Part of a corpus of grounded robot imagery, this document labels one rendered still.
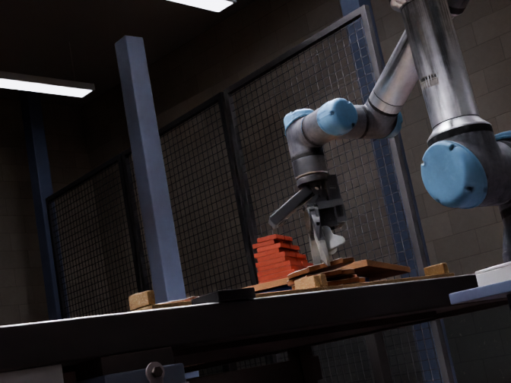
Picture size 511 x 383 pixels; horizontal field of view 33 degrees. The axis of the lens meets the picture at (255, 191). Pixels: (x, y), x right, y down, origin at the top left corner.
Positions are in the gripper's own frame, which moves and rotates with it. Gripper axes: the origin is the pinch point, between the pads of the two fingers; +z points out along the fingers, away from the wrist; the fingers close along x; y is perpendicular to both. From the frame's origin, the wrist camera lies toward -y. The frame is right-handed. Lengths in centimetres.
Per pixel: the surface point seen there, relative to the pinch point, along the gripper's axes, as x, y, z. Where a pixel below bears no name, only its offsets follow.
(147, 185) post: 186, -36, -71
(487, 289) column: -39.0, 21.0, 13.2
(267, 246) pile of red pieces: 79, -2, -19
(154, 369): -58, -36, 17
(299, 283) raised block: -13.4, -7.1, 3.7
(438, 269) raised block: 8.2, 28.0, 4.1
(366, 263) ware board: 43.1, 19.8, -4.1
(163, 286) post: 186, -37, -26
